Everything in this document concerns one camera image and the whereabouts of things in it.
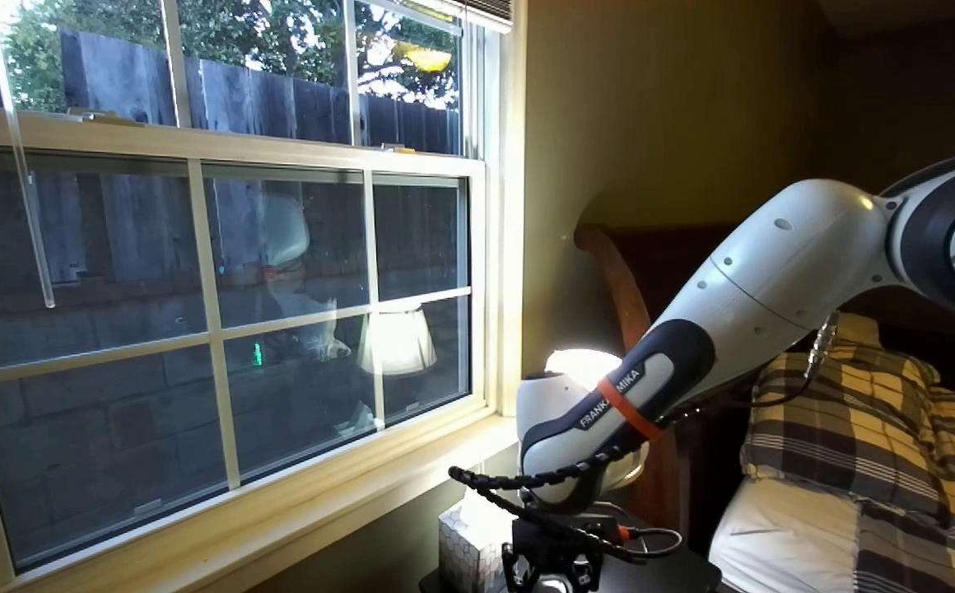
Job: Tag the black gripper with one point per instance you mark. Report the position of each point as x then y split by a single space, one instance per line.
544 556

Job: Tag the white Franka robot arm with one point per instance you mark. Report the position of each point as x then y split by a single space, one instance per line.
785 274

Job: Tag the white framed window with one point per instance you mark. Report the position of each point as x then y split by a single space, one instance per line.
116 330

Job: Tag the patterned tissue box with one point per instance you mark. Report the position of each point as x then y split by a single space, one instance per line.
464 549

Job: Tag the black side table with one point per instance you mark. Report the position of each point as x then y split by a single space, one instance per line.
658 574

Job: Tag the table lamp with white shade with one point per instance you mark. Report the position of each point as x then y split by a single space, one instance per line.
544 398

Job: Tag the white pillow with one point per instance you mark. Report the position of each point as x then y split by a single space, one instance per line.
785 538

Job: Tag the dark wooden headboard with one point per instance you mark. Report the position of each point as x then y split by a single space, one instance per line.
654 274

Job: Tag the clear blind wand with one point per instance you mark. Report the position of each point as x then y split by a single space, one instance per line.
18 166

